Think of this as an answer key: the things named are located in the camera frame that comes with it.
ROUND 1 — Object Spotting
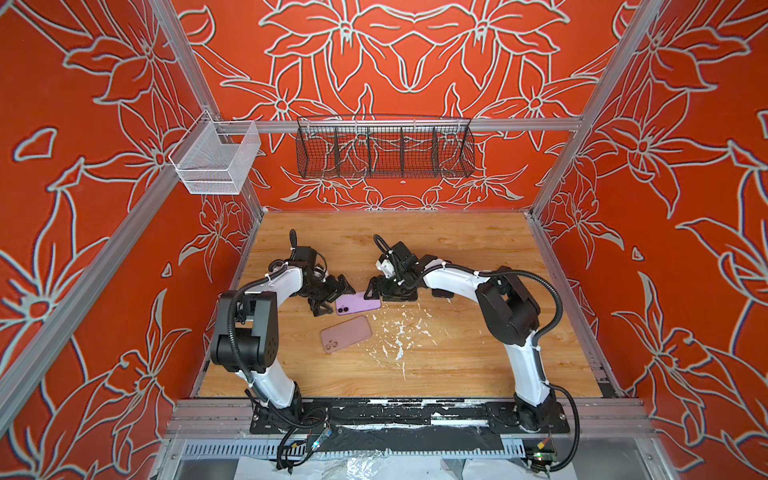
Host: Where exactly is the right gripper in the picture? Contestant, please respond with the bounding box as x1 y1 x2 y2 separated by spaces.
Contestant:
358 270 409 303

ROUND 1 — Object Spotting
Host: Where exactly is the purple phone case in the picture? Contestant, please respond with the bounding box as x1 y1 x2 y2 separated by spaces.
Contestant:
335 292 381 316

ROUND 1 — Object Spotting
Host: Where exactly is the pink phone case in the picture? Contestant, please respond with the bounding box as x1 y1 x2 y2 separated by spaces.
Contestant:
320 316 372 354

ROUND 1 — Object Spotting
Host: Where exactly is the dark phone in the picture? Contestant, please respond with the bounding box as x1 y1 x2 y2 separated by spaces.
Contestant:
431 289 455 299

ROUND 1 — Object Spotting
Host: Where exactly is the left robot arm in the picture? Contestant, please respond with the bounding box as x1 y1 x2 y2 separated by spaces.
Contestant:
210 246 355 430

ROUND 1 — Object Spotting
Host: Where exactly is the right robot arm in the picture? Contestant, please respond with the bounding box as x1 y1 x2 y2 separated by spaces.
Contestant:
364 234 564 432

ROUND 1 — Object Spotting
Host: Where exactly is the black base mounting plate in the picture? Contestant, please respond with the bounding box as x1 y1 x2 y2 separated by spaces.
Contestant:
249 397 571 435

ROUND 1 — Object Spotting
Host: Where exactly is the clear plastic bin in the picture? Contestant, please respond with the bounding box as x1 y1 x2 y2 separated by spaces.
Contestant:
169 110 262 195

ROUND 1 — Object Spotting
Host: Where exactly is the black wire basket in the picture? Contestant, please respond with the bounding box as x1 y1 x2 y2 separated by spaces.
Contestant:
295 114 476 180

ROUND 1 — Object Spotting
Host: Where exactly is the white cable duct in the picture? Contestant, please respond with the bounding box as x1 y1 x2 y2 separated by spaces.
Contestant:
178 438 526 460

